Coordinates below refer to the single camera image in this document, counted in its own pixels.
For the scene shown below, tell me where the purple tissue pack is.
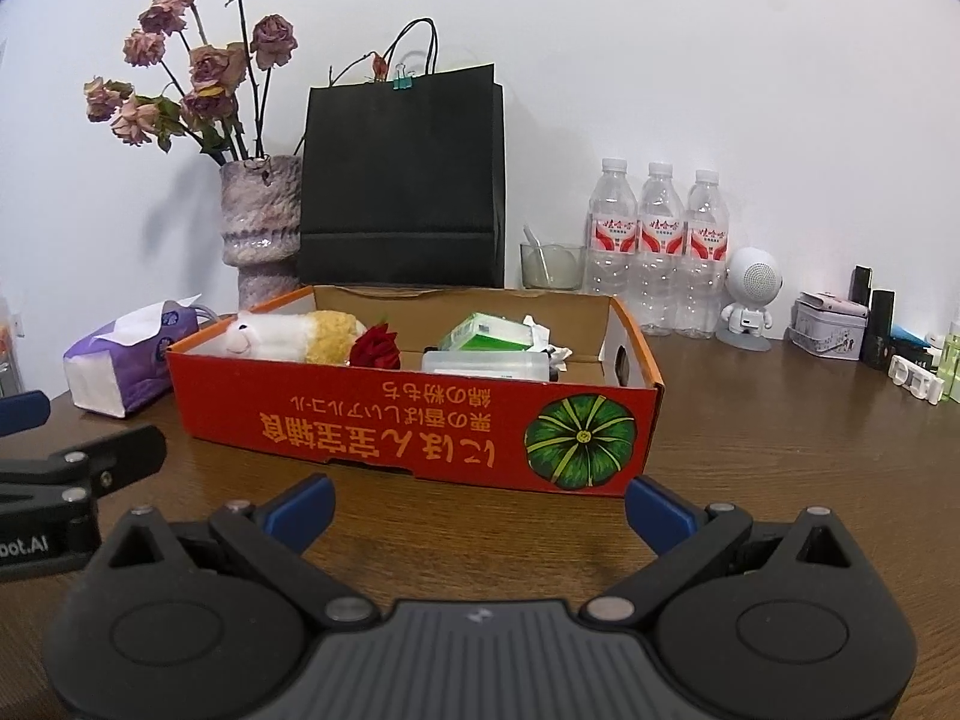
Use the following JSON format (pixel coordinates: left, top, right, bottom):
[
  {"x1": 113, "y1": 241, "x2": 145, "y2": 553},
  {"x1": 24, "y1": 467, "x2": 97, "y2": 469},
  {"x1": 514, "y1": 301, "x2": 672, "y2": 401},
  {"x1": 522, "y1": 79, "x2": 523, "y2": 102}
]
[{"x1": 62, "y1": 292, "x2": 205, "y2": 419}]

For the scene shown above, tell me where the red cardboard box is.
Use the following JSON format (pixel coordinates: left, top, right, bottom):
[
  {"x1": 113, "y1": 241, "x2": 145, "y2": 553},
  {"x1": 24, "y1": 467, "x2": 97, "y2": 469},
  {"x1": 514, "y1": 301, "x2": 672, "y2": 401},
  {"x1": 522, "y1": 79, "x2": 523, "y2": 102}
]
[{"x1": 165, "y1": 283, "x2": 666, "y2": 498}]

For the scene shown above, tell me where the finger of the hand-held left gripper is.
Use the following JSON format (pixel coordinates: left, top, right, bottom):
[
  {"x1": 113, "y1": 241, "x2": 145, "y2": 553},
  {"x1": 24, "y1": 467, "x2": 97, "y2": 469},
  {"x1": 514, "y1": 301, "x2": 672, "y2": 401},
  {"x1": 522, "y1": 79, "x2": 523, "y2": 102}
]
[
  {"x1": 0, "y1": 390, "x2": 50, "y2": 437},
  {"x1": 0, "y1": 426, "x2": 168, "y2": 517}
]

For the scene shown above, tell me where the grey tin box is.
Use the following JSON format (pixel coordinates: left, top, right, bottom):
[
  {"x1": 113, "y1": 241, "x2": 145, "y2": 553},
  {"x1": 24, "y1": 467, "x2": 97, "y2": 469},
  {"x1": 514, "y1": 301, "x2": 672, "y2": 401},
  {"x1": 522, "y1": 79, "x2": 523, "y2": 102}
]
[{"x1": 786, "y1": 290, "x2": 870, "y2": 362}]

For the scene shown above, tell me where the dried rose bouquet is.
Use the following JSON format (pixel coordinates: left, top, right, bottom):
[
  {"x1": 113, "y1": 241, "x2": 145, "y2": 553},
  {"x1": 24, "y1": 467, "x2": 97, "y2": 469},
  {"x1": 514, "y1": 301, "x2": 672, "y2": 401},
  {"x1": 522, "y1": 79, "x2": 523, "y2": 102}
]
[{"x1": 84, "y1": 0, "x2": 299, "y2": 166}]

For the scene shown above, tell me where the purple textured vase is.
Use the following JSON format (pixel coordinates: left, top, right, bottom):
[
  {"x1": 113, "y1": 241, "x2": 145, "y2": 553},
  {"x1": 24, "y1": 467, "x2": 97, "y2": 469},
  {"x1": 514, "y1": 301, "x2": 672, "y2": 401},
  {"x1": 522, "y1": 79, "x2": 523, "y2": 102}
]
[{"x1": 219, "y1": 155, "x2": 303, "y2": 310}]

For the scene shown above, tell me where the clear water bottle red label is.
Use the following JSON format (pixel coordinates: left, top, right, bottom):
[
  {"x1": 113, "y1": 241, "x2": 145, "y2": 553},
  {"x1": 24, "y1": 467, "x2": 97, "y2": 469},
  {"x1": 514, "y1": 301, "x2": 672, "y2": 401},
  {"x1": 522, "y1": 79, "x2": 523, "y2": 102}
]
[
  {"x1": 585, "y1": 157, "x2": 641, "y2": 316},
  {"x1": 637, "y1": 161, "x2": 688, "y2": 337},
  {"x1": 679, "y1": 169, "x2": 731, "y2": 339}
]

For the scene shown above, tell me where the translucent plastic container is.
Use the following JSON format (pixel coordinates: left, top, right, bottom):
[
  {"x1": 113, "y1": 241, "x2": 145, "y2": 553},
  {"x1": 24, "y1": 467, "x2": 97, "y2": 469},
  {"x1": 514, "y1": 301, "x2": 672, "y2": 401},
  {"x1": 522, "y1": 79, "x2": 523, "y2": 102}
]
[{"x1": 420, "y1": 349, "x2": 557, "y2": 383}]

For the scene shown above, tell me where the glass cup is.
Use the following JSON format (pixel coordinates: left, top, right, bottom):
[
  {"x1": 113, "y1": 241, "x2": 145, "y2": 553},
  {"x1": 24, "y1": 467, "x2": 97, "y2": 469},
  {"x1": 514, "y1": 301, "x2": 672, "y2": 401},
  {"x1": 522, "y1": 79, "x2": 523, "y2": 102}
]
[{"x1": 520, "y1": 242, "x2": 587, "y2": 292}]

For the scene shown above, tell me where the black paper bag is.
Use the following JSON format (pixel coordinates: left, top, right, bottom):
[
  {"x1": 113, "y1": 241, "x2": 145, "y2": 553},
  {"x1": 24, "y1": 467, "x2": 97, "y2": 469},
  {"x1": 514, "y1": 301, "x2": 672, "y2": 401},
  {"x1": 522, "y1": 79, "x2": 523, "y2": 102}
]
[{"x1": 296, "y1": 17, "x2": 508, "y2": 290}]

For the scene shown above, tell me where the tall black box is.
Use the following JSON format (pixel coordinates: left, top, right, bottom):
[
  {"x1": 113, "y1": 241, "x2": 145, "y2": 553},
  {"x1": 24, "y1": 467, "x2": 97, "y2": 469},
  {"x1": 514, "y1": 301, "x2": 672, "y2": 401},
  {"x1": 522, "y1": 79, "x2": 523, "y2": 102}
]
[{"x1": 861, "y1": 289, "x2": 898, "y2": 371}]

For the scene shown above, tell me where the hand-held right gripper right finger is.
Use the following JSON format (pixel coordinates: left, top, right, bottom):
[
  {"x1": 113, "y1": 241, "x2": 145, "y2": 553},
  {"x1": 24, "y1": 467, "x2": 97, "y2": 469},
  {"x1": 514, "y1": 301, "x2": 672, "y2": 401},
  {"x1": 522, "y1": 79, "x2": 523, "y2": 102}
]
[{"x1": 581, "y1": 475, "x2": 857, "y2": 626}]

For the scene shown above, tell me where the white plastic clip holder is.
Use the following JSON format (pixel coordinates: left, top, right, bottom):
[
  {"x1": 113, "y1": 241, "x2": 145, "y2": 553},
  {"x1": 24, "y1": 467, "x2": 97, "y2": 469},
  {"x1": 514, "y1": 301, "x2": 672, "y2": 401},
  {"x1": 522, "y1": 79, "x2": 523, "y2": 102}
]
[{"x1": 889, "y1": 355, "x2": 944, "y2": 407}]

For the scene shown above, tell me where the white and yellow alpaca plush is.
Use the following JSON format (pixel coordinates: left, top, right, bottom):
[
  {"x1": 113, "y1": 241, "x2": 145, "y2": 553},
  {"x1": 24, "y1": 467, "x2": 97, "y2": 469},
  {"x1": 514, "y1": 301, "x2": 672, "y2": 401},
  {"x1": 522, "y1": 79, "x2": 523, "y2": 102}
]
[{"x1": 217, "y1": 309, "x2": 369, "y2": 368}]

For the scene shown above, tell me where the red fabric rose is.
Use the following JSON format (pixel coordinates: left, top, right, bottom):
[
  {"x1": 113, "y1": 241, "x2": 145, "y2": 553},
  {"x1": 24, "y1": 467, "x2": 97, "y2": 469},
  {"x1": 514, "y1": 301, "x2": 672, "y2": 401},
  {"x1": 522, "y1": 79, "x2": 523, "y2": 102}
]
[{"x1": 349, "y1": 322, "x2": 404, "y2": 371}]

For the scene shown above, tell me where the white spoon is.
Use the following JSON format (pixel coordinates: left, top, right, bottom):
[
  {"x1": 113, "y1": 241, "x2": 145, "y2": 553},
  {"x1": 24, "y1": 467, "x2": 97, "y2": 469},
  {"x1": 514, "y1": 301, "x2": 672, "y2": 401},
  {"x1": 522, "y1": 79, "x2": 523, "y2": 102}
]
[{"x1": 523, "y1": 223, "x2": 557, "y2": 287}]

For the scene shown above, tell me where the green and white packet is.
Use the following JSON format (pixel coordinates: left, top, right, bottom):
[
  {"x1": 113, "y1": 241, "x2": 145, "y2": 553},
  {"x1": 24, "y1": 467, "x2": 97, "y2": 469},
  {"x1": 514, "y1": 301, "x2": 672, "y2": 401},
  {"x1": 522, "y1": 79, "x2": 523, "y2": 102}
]
[{"x1": 437, "y1": 313, "x2": 553, "y2": 354}]

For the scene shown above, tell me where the white robot speaker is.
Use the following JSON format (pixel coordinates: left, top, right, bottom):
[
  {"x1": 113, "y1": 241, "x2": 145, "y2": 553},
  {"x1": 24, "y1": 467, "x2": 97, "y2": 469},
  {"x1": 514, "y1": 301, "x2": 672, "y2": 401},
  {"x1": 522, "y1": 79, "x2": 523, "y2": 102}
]
[{"x1": 716, "y1": 246, "x2": 785, "y2": 353}]

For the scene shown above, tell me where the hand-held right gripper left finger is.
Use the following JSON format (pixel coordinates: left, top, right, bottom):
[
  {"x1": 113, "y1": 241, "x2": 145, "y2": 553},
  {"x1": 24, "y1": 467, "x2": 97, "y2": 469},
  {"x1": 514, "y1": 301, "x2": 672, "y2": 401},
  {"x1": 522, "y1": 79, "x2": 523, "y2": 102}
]
[{"x1": 107, "y1": 474, "x2": 380, "y2": 628}]

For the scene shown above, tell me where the pale green spray bottle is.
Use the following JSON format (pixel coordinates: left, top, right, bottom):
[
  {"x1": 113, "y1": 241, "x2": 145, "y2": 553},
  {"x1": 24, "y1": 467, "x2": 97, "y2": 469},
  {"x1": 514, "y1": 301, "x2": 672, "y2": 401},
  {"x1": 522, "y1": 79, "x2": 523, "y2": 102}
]
[{"x1": 941, "y1": 313, "x2": 960, "y2": 403}]

